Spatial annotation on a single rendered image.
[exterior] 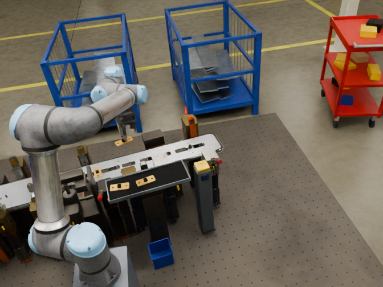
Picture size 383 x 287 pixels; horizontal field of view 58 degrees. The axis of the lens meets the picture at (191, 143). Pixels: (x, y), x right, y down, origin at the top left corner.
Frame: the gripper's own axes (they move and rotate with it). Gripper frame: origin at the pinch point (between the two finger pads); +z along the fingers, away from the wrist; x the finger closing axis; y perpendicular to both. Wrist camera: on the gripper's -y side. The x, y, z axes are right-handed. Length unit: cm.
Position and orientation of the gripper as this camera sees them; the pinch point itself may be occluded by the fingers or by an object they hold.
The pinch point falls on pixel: (123, 138)
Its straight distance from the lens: 168.8
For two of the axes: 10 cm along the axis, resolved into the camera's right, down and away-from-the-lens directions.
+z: 0.7, 8.0, 6.0
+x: -5.3, -4.8, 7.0
